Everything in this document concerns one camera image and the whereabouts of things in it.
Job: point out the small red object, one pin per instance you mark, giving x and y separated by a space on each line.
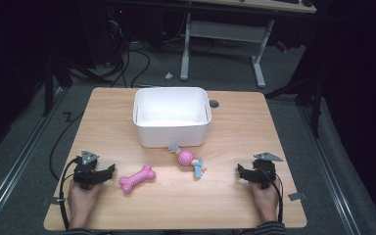
281 46

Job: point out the pink bone toy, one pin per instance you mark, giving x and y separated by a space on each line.
137 178

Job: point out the black metal stand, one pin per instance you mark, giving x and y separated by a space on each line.
315 107
48 91

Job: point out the white plastic bin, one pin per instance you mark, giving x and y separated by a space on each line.
171 111

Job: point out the grey table grommet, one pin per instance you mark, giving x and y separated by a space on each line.
214 103

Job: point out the black computer tower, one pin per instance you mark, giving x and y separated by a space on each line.
106 36

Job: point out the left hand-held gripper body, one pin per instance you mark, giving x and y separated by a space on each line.
86 171

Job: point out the person's right striped sleeve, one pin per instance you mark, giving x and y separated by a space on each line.
271 229

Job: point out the person's right hand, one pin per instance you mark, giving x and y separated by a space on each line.
267 202

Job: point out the grey tape piece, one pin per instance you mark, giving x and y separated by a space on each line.
297 196
51 200

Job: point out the small white floor object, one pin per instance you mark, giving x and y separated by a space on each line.
169 76

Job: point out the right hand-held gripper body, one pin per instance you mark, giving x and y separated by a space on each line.
265 171

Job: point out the white-legged wooden desk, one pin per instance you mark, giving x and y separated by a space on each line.
225 31

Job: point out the metal floor rail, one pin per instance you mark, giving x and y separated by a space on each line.
329 169
19 153

